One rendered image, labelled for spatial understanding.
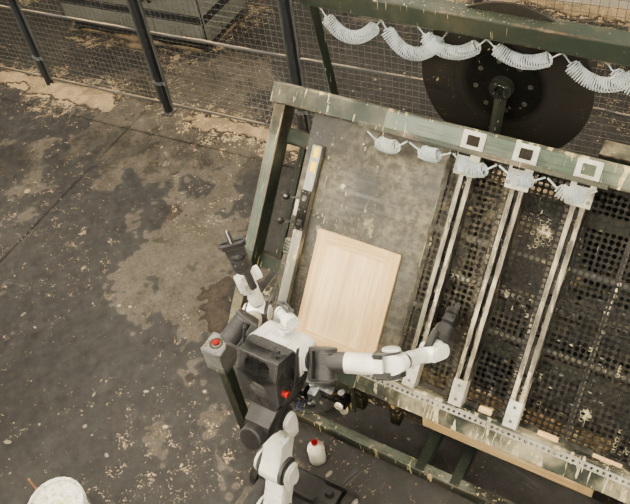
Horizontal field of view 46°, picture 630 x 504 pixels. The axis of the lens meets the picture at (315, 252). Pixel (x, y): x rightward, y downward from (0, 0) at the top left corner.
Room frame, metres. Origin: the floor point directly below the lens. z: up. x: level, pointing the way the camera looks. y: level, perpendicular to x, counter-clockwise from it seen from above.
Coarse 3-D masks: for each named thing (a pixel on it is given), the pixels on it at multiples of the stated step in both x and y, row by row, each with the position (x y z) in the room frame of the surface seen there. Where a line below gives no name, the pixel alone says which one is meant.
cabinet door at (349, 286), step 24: (336, 240) 2.45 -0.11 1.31; (312, 264) 2.43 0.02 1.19; (336, 264) 2.38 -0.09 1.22; (360, 264) 2.32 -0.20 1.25; (384, 264) 2.27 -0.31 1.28; (312, 288) 2.35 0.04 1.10; (336, 288) 2.30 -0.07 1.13; (360, 288) 2.25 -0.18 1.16; (384, 288) 2.20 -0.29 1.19; (312, 312) 2.28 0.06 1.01; (336, 312) 2.22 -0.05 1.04; (360, 312) 2.17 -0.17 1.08; (384, 312) 2.12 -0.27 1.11; (312, 336) 2.20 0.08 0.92; (336, 336) 2.15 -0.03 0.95; (360, 336) 2.10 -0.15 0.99
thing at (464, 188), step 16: (464, 144) 2.39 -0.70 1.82; (480, 144) 2.35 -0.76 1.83; (464, 160) 2.27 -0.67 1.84; (480, 160) 2.38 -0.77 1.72; (464, 176) 2.34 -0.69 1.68; (464, 192) 2.28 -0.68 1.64; (464, 208) 2.25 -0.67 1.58; (448, 224) 2.22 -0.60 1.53; (448, 240) 2.20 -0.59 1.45; (448, 256) 2.13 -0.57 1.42; (432, 272) 2.11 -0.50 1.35; (448, 272) 2.11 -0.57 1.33; (432, 288) 2.07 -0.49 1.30; (432, 304) 2.02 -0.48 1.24; (432, 320) 1.98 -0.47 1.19; (416, 336) 1.96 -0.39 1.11; (416, 368) 1.86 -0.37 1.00; (416, 384) 1.83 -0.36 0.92
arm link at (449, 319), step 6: (450, 306) 1.95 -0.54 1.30; (450, 312) 1.93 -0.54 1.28; (456, 312) 1.92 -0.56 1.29; (444, 318) 1.91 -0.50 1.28; (450, 318) 1.90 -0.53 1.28; (456, 318) 1.92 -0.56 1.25; (438, 324) 1.89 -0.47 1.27; (444, 324) 1.88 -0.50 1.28; (450, 324) 1.89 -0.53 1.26; (456, 324) 1.92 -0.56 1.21; (444, 330) 1.85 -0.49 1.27; (450, 330) 1.85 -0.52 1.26
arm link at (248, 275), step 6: (234, 270) 2.22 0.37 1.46; (240, 270) 2.21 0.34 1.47; (246, 270) 2.21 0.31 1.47; (252, 270) 2.23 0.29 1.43; (258, 270) 2.24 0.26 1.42; (240, 276) 2.21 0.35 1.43; (246, 276) 2.18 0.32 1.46; (252, 276) 2.19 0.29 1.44; (258, 276) 2.22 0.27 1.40; (246, 282) 2.20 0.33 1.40; (252, 282) 2.18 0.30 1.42; (252, 288) 2.17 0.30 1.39
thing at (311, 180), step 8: (312, 152) 2.76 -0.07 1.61; (320, 152) 2.74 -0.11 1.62; (312, 160) 2.73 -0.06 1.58; (320, 160) 2.73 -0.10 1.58; (320, 168) 2.72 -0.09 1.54; (312, 176) 2.68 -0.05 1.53; (304, 184) 2.68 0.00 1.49; (312, 184) 2.66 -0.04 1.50; (312, 192) 2.64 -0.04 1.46; (312, 200) 2.63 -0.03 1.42; (304, 224) 2.56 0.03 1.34; (296, 232) 2.55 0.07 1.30; (304, 232) 2.55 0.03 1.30; (296, 240) 2.52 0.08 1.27; (296, 248) 2.50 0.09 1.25; (288, 256) 2.49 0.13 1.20; (296, 256) 2.47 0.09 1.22; (288, 264) 2.47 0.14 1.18; (296, 264) 2.46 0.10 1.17; (288, 272) 2.44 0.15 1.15; (296, 272) 2.45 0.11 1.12; (288, 280) 2.42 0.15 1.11; (280, 288) 2.41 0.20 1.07; (288, 288) 2.39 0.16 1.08; (280, 296) 2.38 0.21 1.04; (288, 296) 2.37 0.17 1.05; (280, 320) 2.31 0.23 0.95
